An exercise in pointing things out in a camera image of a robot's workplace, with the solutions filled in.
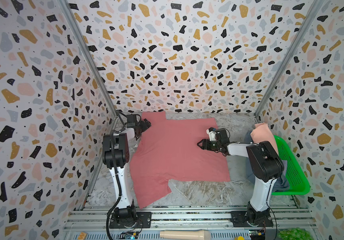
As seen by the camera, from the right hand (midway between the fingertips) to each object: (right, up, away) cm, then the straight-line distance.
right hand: (199, 141), depth 99 cm
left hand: (-37, +13, +9) cm, 40 cm away
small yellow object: (+14, -39, -34) cm, 53 cm away
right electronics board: (+25, -42, -27) cm, 56 cm away
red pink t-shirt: (-21, -6, +1) cm, 22 cm away
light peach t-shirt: (+38, +6, -6) cm, 39 cm away
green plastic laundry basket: (+53, -21, -17) cm, 59 cm away
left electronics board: (-37, -41, -29) cm, 62 cm away
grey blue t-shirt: (+40, -20, -22) cm, 50 cm away
